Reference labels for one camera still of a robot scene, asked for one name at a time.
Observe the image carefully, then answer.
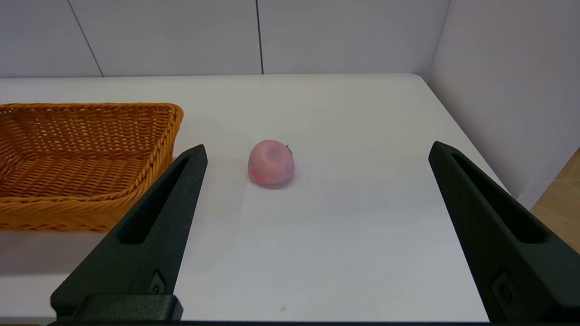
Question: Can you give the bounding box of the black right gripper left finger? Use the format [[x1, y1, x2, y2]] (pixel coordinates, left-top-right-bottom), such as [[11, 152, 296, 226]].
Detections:
[[50, 144, 209, 322]]

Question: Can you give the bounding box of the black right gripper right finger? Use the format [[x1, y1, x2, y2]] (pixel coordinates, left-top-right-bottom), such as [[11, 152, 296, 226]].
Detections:
[[428, 141, 580, 323]]

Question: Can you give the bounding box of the orange woven wicker basket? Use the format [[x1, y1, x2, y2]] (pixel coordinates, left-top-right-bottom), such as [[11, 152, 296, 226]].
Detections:
[[0, 103, 184, 232]]

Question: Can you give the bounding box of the pink peach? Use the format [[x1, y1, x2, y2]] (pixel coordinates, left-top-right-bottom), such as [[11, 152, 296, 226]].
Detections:
[[248, 139, 295, 186]]

